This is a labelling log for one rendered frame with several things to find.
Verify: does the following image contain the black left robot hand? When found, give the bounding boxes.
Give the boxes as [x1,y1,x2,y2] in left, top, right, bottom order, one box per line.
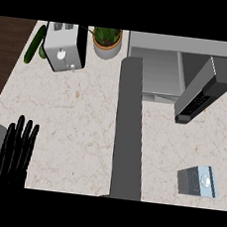
[0,113,41,190]

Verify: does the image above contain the dark grey microwave door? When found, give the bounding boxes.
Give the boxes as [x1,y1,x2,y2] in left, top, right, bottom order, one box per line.
[105,55,159,202]

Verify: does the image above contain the pale blue milk carton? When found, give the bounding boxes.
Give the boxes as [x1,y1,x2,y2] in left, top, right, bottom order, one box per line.
[174,162,221,200]

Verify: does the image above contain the grey microwave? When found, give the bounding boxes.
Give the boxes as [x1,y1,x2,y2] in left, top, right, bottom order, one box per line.
[119,30,227,131]

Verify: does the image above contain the silver toaster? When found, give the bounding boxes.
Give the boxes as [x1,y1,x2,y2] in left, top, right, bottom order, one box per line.
[40,20,90,76]

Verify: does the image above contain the potted green plant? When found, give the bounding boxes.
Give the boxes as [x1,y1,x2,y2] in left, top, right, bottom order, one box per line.
[75,24,124,62]

